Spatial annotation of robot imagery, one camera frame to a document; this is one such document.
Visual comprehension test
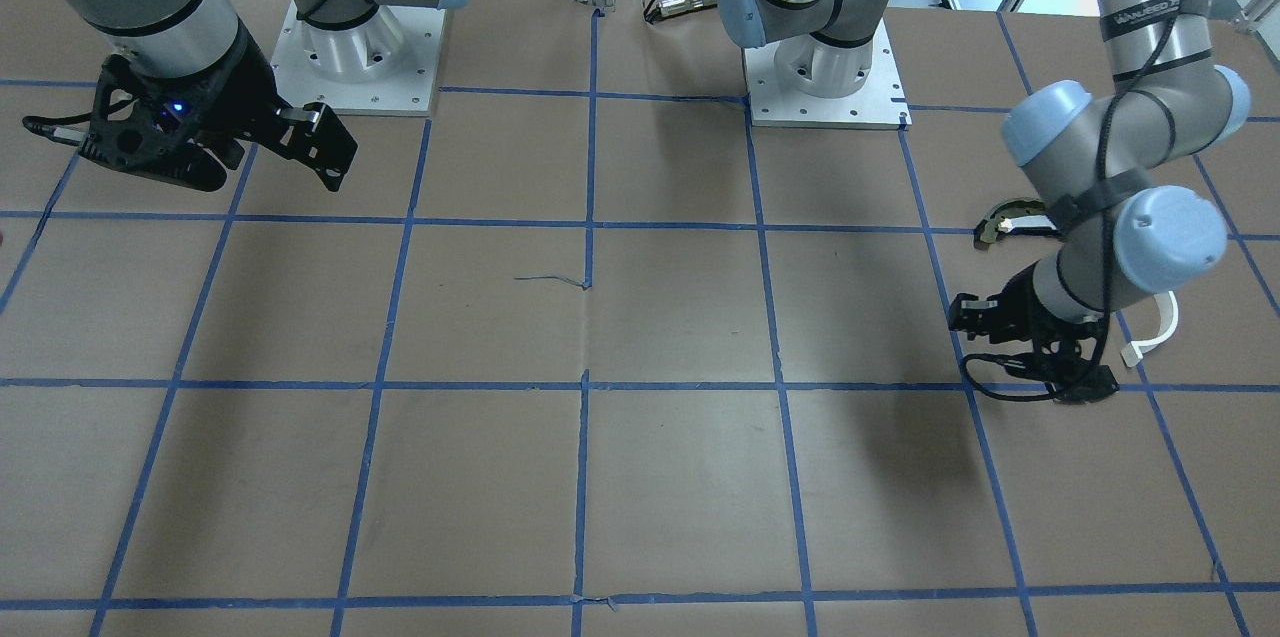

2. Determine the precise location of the white curved plastic bracket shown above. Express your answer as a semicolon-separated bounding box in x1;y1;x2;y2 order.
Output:
1120;292;1180;368

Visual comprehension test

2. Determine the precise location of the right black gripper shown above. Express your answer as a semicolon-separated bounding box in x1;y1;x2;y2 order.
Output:
78;26;357;192

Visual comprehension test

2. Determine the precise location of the dark green brake shoe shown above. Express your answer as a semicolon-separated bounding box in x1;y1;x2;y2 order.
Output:
973;198;1062;249

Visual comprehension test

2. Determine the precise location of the black plastic block part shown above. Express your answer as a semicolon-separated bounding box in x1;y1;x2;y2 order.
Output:
1053;365;1119;405

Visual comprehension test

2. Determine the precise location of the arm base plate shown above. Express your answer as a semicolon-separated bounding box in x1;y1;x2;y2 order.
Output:
270;3;449;116
742;20;913;130

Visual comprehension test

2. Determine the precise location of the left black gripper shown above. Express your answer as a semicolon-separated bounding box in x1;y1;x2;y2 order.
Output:
948;267;1110;403

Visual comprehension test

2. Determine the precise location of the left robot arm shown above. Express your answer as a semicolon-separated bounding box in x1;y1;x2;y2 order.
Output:
717;0;1251;403

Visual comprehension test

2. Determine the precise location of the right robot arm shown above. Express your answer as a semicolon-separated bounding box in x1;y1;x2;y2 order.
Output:
22;0;468;192

